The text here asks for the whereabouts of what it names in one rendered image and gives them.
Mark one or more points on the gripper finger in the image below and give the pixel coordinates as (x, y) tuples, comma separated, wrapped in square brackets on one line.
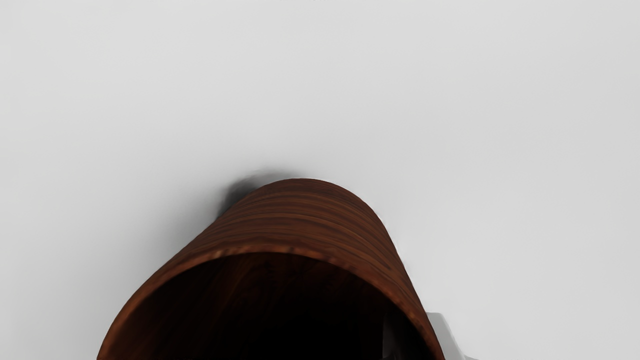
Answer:
[(447, 340)]

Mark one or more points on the brown wooden mug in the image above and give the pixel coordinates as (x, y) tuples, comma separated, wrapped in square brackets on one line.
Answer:
[(300, 215)]

